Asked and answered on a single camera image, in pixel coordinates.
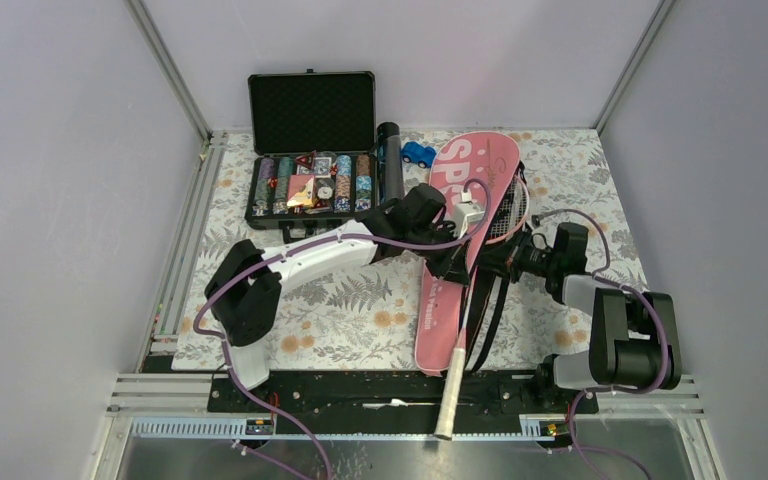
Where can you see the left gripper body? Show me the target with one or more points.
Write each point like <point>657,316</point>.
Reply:
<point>441,260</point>

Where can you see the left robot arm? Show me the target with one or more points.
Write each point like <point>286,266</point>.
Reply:
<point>243,295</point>

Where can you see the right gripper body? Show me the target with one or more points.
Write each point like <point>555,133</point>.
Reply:
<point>506,266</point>

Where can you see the black shuttlecock tube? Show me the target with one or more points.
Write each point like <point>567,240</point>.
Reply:
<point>390,170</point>

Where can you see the pink racket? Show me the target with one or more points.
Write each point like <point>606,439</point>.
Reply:
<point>508,220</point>

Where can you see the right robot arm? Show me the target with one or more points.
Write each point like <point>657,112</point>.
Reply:
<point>633,342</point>

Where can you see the pink racket bag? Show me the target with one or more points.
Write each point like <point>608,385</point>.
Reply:
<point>484,163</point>

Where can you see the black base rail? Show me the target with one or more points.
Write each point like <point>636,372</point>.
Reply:
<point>503,403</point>

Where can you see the black poker chip case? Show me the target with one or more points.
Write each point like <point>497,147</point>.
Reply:
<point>314,136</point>

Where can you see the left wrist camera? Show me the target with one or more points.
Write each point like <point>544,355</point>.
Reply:
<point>468,215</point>

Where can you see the blue toy car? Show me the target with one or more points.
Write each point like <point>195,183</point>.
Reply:
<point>415,153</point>

